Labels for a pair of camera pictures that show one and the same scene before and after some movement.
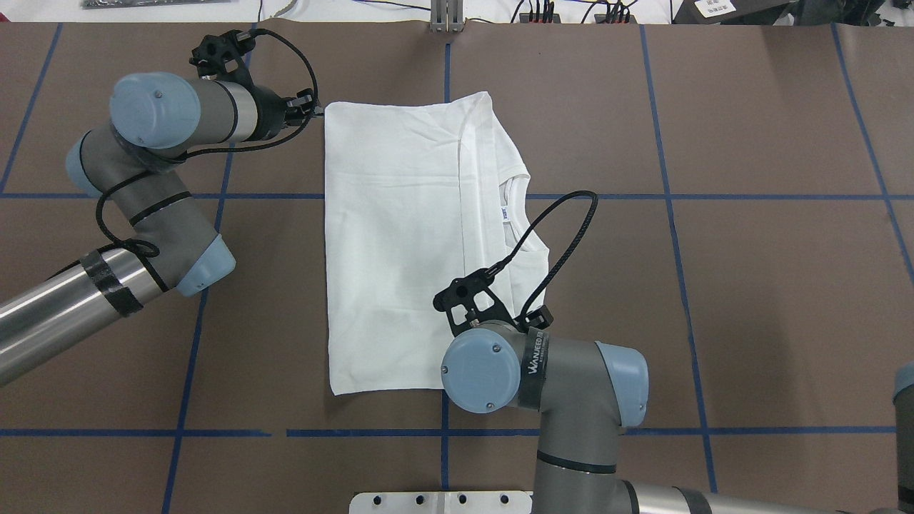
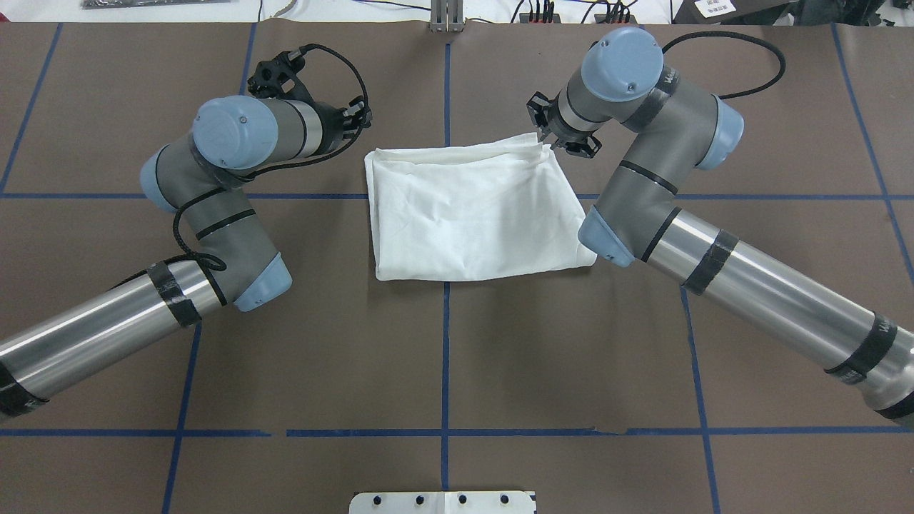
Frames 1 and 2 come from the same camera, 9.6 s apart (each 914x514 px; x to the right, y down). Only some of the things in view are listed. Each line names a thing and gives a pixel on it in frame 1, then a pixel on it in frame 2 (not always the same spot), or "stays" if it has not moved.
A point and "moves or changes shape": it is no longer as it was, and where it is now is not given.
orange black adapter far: (539, 18) stays
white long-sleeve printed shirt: (421, 195) moves or changes shape
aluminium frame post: (446, 16) stays
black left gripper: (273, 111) → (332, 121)
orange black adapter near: (615, 18) stays
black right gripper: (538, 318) → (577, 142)
